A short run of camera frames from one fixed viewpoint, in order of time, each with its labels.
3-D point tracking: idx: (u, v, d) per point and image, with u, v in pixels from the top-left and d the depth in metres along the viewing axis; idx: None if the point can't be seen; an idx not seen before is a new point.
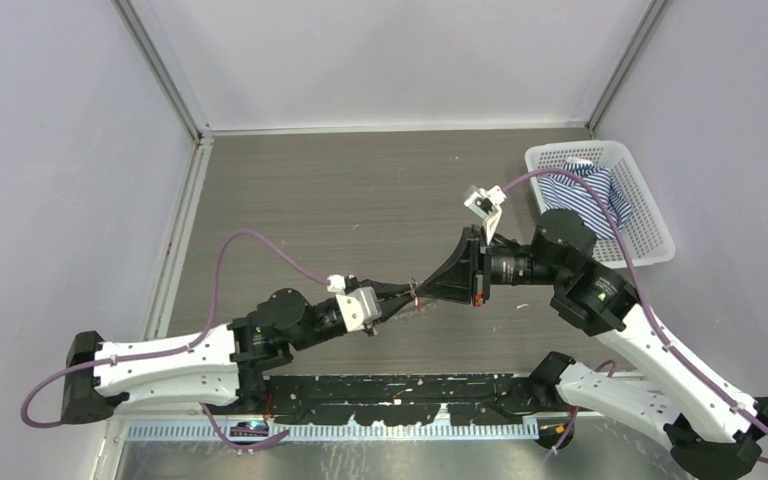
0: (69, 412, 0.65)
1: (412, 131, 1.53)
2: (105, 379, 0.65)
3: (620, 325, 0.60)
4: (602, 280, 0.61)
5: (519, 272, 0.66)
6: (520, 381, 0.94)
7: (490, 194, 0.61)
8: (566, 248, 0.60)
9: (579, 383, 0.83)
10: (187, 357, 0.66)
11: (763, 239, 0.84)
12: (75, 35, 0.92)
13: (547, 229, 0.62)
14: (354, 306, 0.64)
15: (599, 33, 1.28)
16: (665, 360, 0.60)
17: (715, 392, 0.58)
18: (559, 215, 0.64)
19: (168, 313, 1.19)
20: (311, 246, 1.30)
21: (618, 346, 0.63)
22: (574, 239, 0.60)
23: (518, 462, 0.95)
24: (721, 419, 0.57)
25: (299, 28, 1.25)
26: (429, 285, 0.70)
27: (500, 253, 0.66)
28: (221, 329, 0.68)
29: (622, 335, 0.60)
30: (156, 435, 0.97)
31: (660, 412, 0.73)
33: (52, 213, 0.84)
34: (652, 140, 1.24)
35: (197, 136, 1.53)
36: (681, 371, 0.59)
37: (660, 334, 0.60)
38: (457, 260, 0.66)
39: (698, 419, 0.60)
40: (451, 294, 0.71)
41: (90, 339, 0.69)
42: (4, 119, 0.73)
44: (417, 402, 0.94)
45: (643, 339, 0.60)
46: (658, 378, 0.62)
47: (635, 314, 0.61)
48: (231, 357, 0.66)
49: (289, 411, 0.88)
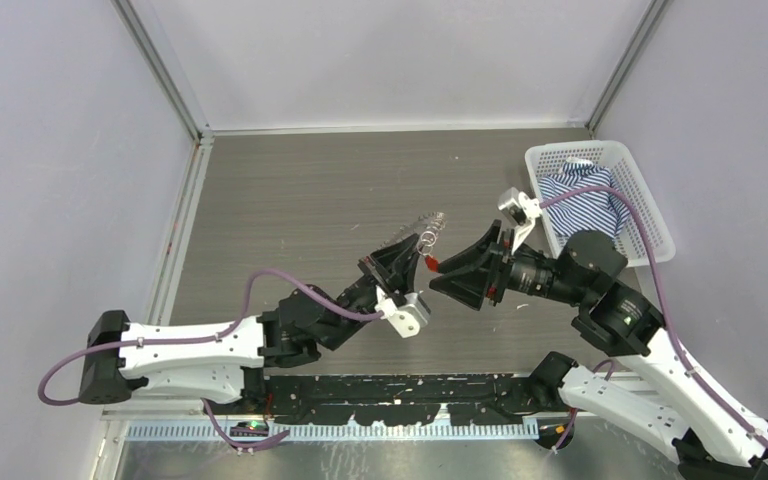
0: (89, 393, 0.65)
1: (413, 131, 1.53)
2: (131, 362, 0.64)
3: (644, 349, 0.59)
4: (627, 304, 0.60)
5: (537, 285, 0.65)
6: (520, 381, 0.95)
7: (526, 204, 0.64)
8: (598, 272, 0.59)
9: (582, 387, 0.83)
10: (214, 346, 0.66)
11: (764, 239, 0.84)
12: (75, 34, 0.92)
13: (577, 252, 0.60)
14: (410, 320, 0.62)
15: (599, 33, 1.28)
16: (687, 385, 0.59)
17: (735, 418, 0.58)
18: (588, 237, 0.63)
19: (168, 312, 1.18)
20: (311, 246, 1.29)
21: (638, 368, 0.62)
22: (604, 263, 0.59)
23: (519, 462, 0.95)
24: (739, 445, 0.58)
25: (299, 28, 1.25)
26: (444, 281, 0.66)
27: (521, 263, 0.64)
28: (251, 322, 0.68)
29: (645, 360, 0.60)
30: (157, 434, 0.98)
31: (668, 425, 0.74)
33: (52, 213, 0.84)
34: (652, 140, 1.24)
35: (197, 136, 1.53)
36: (704, 398, 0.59)
37: (684, 360, 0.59)
38: (476, 267, 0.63)
39: (712, 441, 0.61)
40: (462, 294, 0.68)
41: (117, 319, 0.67)
42: (5, 119, 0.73)
44: (418, 402, 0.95)
45: (666, 364, 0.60)
46: (676, 401, 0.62)
47: (660, 339, 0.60)
48: (259, 350, 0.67)
49: (289, 411, 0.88)
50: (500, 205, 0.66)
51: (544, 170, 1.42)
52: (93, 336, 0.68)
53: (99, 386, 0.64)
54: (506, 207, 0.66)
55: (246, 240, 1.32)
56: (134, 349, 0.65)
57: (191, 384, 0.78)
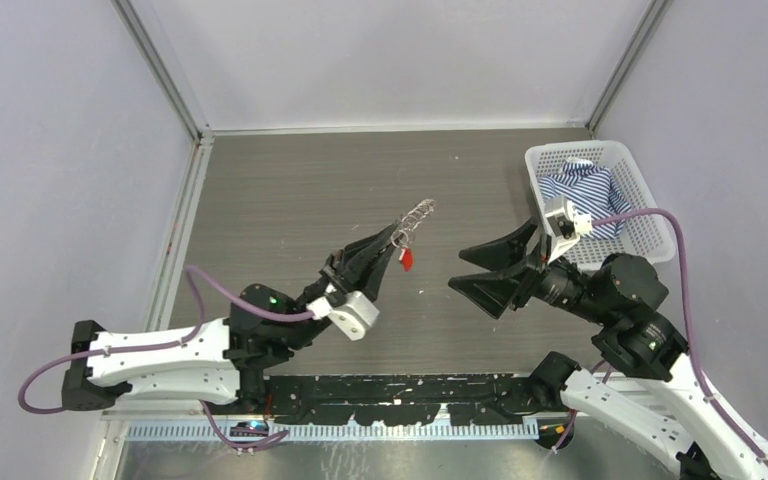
0: (68, 400, 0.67)
1: (413, 131, 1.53)
2: (98, 371, 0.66)
3: (667, 375, 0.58)
4: (652, 328, 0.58)
5: (564, 299, 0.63)
6: (520, 381, 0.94)
7: (577, 217, 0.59)
8: (638, 302, 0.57)
9: (586, 392, 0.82)
10: (179, 352, 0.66)
11: (764, 239, 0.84)
12: (75, 34, 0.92)
13: (621, 279, 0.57)
14: (350, 321, 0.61)
15: (599, 34, 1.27)
16: (705, 411, 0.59)
17: (748, 444, 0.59)
18: (631, 260, 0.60)
19: (168, 312, 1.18)
20: (311, 246, 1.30)
21: (656, 390, 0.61)
22: (647, 293, 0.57)
23: (519, 462, 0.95)
24: (748, 467, 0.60)
25: (299, 28, 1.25)
26: (465, 284, 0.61)
27: (554, 276, 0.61)
28: (216, 324, 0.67)
29: (667, 385, 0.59)
30: (156, 435, 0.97)
31: (672, 438, 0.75)
33: (52, 212, 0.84)
34: (652, 140, 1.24)
35: (197, 136, 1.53)
36: (721, 424, 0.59)
37: (707, 388, 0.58)
38: (506, 278, 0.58)
39: (721, 461, 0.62)
40: (481, 300, 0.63)
41: (87, 329, 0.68)
42: (5, 119, 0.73)
44: (417, 402, 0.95)
45: (687, 389, 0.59)
46: (690, 423, 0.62)
47: (682, 364, 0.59)
48: (224, 353, 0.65)
49: (289, 411, 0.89)
50: (547, 212, 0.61)
51: (544, 170, 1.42)
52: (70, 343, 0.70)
53: (74, 394, 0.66)
54: (553, 214, 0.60)
55: (246, 240, 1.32)
56: (102, 358, 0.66)
57: (175, 385, 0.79)
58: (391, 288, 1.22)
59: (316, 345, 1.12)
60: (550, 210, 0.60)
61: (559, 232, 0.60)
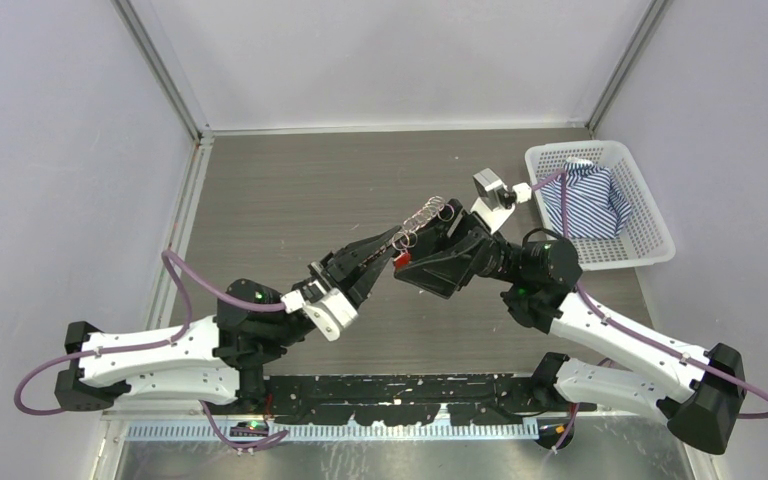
0: (63, 401, 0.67)
1: (414, 132, 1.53)
2: (89, 371, 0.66)
3: (556, 313, 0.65)
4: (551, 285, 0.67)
5: (497, 269, 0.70)
6: (520, 380, 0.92)
7: (516, 190, 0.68)
8: (564, 284, 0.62)
9: (574, 377, 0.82)
10: (169, 351, 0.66)
11: (763, 240, 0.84)
12: (76, 36, 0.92)
13: (554, 264, 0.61)
14: (324, 319, 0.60)
15: (599, 34, 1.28)
16: (605, 333, 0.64)
17: (661, 350, 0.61)
18: (561, 242, 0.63)
19: (168, 312, 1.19)
20: (311, 245, 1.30)
21: (569, 333, 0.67)
22: (569, 276, 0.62)
23: (518, 462, 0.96)
24: (674, 373, 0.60)
25: (299, 28, 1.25)
26: (413, 270, 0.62)
27: (492, 256, 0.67)
28: (205, 323, 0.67)
29: (558, 321, 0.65)
30: (157, 435, 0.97)
31: (651, 389, 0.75)
33: (52, 213, 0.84)
34: (652, 140, 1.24)
35: (197, 136, 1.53)
36: (625, 339, 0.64)
37: (597, 310, 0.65)
38: (460, 255, 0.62)
39: (661, 382, 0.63)
40: (429, 283, 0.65)
41: (78, 330, 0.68)
42: (6, 119, 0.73)
44: (417, 402, 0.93)
45: (582, 318, 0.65)
46: (610, 352, 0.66)
47: (571, 301, 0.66)
48: (213, 352, 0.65)
49: (288, 411, 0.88)
50: (488, 186, 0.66)
51: (544, 170, 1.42)
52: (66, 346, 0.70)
53: (69, 395, 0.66)
54: (494, 188, 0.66)
55: (246, 240, 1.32)
56: (93, 358, 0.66)
57: (174, 386, 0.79)
58: (391, 288, 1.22)
59: (316, 345, 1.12)
60: (491, 185, 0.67)
61: (501, 203, 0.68)
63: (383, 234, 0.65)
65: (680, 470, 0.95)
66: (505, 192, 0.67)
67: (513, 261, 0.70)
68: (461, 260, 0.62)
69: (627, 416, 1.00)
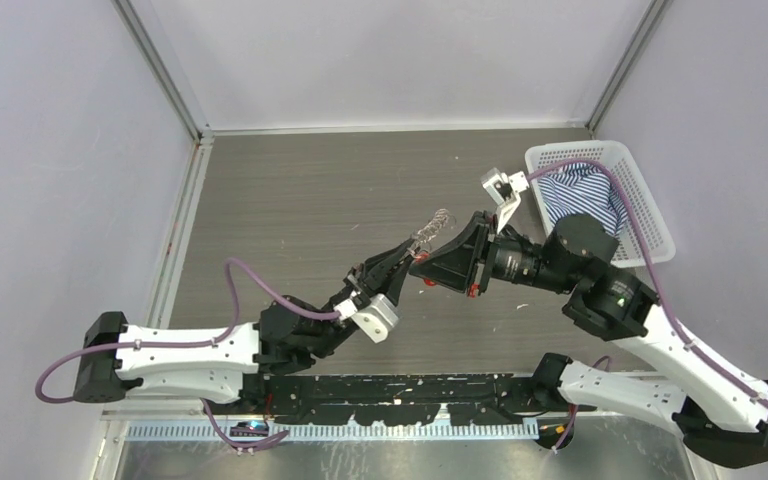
0: (84, 391, 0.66)
1: (413, 131, 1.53)
2: (127, 364, 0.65)
3: (641, 331, 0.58)
4: (617, 284, 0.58)
5: (524, 271, 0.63)
6: (520, 380, 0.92)
7: (512, 179, 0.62)
8: (594, 258, 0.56)
9: (580, 382, 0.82)
10: (209, 352, 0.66)
11: (764, 239, 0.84)
12: (77, 36, 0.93)
13: (568, 238, 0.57)
14: (374, 323, 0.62)
15: (599, 34, 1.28)
16: (687, 360, 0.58)
17: (738, 386, 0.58)
18: (571, 217, 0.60)
19: (168, 312, 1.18)
20: (311, 246, 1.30)
21: (640, 351, 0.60)
22: (597, 248, 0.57)
23: (518, 462, 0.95)
24: (745, 412, 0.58)
25: (299, 28, 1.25)
26: (423, 264, 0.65)
27: (511, 251, 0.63)
28: (246, 328, 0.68)
29: (642, 340, 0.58)
30: (157, 435, 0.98)
31: (665, 401, 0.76)
33: (52, 213, 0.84)
34: (652, 140, 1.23)
35: (197, 136, 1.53)
36: (706, 370, 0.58)
37: (665, 300, 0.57)
38: (460, 244, 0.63)
39: (717, 411, 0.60)
40: (444, 278, 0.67)
41: (114, 320, 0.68)
42: (6, 118, 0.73)
44: (417, 402, 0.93)
45: (665, 341, 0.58)
46: (676, 374, 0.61)
47: (654, 316, 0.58)
48: (254, 358, 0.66)
49: (289, 411, 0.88)
50: (484, 181, 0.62)
51: None
52: (90, 334, 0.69)
53: (97, 385, 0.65)
54: (489, 182, 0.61)
55: (246, 240, 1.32)
56: (130, 351, 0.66)
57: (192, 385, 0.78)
58: None
59: None
60: (486, 179, 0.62)
61: (500, 198, 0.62)
63: (400, 246, 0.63)
65: (681, 470, 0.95)
66: (501, 184, 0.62)
67: (539, 261, 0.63)
68: (463, 253, 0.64)
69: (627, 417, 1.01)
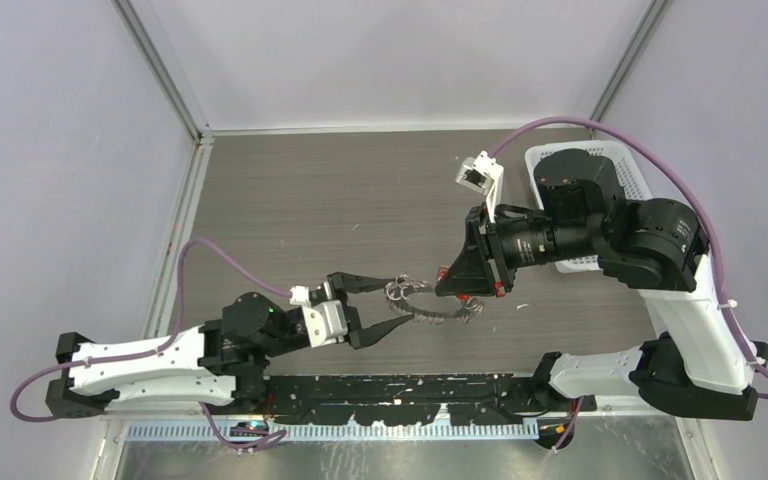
0: (55, 410, 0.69)
1: (413, 132, 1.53)
2: (80, 380, 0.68)
3: (692, 284, 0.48)
4: (679, 226, 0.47)
5: (540, 249, 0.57)
6: (520, 381, 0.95)
7: (476, 163, 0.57)
8: (593, 186, 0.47)
9: (563, 372, 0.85)
10: (155, 360, 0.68)
11: (765, 238, 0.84)
12: (77, 37, 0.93)
13: (546, 177, 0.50)
14: (317, 322, 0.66)
15: (599, 34, 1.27)
16: (717, 321, 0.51)
17: (744, 351, 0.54)
18: (555, 154, 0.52)
19: (167, 313, 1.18)
20: (312, 246, 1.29)
21: (669, 301, 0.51)
22: (588, 173, 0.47)
23: (518, 463, 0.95)
24: (742, 377, 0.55)
25: (299, 27, 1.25)
26: (449, 281, 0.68)
27: (520, 234, 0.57)
28: (193, 333, 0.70)
29: (689, 296, 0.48)
30: (157, 435, 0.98)
31: (625, 364, 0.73)
33: (53, 213, 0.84)
34: (652, 139, 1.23)
35: (197, 136, 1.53)
36: (726, 332, 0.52)
37: (716, 243, 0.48)
38: (467, 246, 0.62)
39: (709, 371, 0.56)
40: (476, 286, 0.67)
41: (68, 342, 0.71)
42: (7, 118, 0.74)
44: (417, 402, 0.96)
45: (707, 297, 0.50)
46: (688, 331, 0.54)
47: (704, 268, 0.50)
48: (199, 361, 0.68)
49: (289, 410, 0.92)
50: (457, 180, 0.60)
51: None
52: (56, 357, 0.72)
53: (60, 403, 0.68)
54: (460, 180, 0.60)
55: (244, 241, 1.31)
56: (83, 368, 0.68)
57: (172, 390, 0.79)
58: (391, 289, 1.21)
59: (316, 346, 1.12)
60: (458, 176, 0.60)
61: (478, 186, 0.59)
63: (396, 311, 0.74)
65: (680, 470, 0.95)
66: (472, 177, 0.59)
67: (553, 227, 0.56)
68: (473, 254, 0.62)
69: (627, 417, 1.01)
